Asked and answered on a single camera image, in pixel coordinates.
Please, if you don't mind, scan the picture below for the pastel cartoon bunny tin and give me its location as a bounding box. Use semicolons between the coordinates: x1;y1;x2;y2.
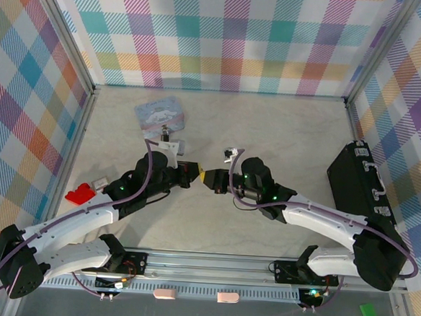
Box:
131;91;189;143

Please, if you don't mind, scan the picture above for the small silver metal block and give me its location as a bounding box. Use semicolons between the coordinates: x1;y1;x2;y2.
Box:
90;176;110;192

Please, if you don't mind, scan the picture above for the red plastic block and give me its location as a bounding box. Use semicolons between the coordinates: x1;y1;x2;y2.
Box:
64;181;99;208

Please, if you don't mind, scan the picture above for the black hard case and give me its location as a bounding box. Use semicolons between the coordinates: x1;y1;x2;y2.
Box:
319;137;419;285

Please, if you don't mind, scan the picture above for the pink oblong piece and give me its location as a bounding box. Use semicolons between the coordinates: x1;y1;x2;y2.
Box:
216;291;241;306
152;287;178;302

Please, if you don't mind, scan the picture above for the green plastic piece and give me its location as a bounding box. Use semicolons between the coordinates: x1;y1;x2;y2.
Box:
358;302;379;316

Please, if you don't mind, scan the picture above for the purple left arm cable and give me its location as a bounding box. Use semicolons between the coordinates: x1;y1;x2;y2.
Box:
0;128;162;316

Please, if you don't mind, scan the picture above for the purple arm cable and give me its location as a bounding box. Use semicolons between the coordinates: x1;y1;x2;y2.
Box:
222;149;421;281
0;128;162;316

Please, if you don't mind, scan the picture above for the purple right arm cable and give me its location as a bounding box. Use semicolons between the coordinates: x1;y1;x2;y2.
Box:
222;149;421;281

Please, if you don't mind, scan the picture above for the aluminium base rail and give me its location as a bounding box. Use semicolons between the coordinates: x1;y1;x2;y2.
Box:
41;240;408;316

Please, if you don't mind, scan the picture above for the aluminium frame post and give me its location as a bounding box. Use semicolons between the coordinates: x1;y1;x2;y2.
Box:
343;0;421;110
27;0;104;97

